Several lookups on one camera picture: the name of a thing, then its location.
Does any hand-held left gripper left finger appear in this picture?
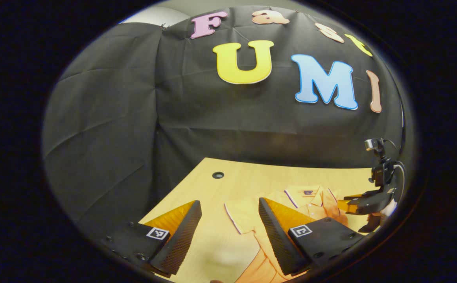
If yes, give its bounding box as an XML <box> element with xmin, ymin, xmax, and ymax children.
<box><xmin>103</xmin><ymin>200</ymin><xmax>203</xmax><ymax>276</ymax></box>

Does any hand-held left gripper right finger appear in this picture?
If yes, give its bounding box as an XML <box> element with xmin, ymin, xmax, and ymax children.
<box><xmin>258</xmin><ymin>197</ymin><xmax>365</xmax><ymax>276</ymax></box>

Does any orange T-shirt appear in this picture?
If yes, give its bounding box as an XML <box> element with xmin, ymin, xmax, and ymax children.
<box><xmin>225</xmin><ymin>185</ymin><xmax>349</xmax><ymax>283</ymax></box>

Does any black backdrop cloth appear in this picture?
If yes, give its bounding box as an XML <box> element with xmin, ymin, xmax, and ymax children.
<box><xmin>42</xmin><ymin>6</ymin><xmax>406</xmax><ymax>244</ymax></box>

